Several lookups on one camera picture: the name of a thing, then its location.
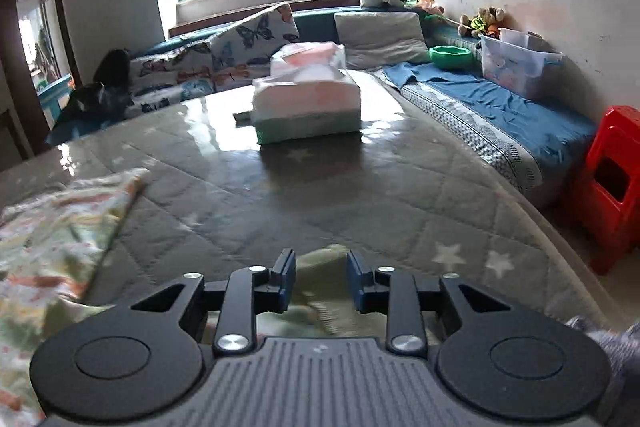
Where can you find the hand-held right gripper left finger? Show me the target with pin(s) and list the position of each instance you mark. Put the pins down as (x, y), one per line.
(287, 281)

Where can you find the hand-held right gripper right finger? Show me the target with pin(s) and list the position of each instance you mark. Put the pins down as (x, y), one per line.
(355, 279)

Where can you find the patterned light green garment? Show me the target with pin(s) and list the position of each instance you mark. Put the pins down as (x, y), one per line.
(60, 227)

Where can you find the grey quilted star tablecloth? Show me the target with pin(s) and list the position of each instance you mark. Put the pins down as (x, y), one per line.
(280, 187)

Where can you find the tissue pack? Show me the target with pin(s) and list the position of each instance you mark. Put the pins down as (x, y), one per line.
(305, 94)

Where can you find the blue bed sheet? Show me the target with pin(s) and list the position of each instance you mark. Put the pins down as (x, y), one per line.
(500, 99)

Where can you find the butterfly print blanket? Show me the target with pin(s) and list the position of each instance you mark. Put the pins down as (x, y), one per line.
(170, 79)

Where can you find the green plastic bowl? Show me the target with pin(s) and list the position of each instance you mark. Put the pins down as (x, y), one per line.
(451, 57)

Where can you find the grey pillow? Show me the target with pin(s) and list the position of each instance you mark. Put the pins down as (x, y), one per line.
(381, 38)

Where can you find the butterfly print cushion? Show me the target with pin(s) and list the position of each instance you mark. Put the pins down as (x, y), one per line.
(256, 34)

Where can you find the black bag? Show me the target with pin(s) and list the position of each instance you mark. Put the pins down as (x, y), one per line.
(97, 94)

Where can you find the red plastic stool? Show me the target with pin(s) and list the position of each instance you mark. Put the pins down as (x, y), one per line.
(607, 187)

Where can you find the clear plastic storage box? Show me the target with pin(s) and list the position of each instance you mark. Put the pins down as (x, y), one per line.
(515, 62)

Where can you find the orange green plush toy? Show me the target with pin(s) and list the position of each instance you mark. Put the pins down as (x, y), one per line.
(425, 4)

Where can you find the brown plush toy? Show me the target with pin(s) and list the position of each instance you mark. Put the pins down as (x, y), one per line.
(482, 22)

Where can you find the wooden door frame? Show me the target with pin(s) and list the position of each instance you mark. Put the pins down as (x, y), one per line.
(30, 52)

